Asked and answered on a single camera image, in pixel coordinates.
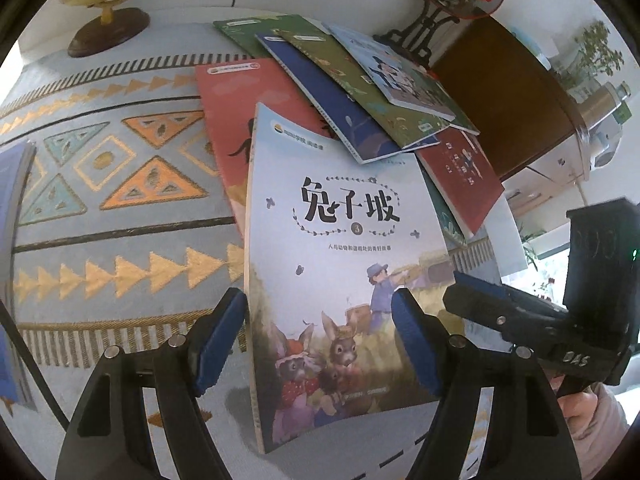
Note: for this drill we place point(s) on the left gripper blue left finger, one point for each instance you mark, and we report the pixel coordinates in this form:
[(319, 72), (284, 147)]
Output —
[(213, 336)]

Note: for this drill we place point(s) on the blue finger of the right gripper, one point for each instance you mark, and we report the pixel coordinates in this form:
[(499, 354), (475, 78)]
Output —
[(495, 309), (480, 287)]

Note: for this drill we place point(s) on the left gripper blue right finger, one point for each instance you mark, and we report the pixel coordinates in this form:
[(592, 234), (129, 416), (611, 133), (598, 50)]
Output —
[(425, 340)]

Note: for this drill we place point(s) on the white rabbit hill book three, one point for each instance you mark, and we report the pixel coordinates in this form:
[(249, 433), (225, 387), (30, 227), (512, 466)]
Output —
[(327, 243)]

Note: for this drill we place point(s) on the olive green book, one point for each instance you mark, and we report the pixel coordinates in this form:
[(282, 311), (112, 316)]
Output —
[(406, 127)]

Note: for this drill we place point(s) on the blue eagle fable book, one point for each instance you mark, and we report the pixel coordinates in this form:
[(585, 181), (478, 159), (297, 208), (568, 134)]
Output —
[(361, 134)]

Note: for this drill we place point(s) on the light blue poetry book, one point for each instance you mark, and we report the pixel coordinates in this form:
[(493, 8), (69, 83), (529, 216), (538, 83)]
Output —
[(402, 83)]

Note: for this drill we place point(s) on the right hand pink sleeve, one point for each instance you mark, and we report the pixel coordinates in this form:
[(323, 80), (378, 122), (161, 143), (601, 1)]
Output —
[(597, 424)]

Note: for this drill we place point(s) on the dark red fairy tale book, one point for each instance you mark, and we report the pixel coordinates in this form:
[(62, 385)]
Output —
[(463, 176)]

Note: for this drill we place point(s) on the patterned blue table runner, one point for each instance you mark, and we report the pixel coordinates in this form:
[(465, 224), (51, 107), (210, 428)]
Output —
[(126, 236)]

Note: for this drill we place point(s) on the green book right side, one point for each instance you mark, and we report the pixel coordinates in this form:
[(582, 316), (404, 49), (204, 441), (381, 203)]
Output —
[(461, 120)]

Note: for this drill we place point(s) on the dark wooden cabinet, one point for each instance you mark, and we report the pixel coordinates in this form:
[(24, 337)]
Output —
[(521, 110)]

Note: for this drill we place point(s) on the red orange illustrated book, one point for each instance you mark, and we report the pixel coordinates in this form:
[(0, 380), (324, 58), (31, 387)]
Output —
[(229, 94)]

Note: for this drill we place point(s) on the potted green plant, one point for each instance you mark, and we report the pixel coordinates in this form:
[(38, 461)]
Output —
[(591, 56)]

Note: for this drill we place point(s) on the dark green book at back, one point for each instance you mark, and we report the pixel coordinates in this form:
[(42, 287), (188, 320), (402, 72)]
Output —
[(244, 31)]

